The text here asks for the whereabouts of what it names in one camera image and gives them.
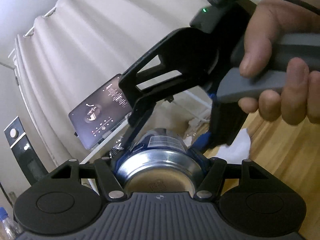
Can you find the person's right hand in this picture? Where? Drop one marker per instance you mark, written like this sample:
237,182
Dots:
265,25

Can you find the blue cap water bottle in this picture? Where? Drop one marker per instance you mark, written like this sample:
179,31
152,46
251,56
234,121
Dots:
6,225

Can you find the blue soda can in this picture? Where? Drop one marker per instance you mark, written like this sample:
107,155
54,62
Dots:
160,165

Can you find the dark tablet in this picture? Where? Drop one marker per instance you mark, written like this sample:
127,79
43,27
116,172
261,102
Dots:
100,110

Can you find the white paper towel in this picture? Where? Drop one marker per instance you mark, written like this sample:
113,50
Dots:
240,147

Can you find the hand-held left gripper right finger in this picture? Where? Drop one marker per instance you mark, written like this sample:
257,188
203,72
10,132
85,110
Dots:
215,177

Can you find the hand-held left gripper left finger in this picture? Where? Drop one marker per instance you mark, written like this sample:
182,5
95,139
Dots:
107,175

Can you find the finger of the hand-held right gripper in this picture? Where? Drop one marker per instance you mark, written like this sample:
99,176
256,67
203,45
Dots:
175,55
225,122

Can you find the beige curtain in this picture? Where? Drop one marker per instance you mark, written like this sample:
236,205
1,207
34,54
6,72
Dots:
75,42

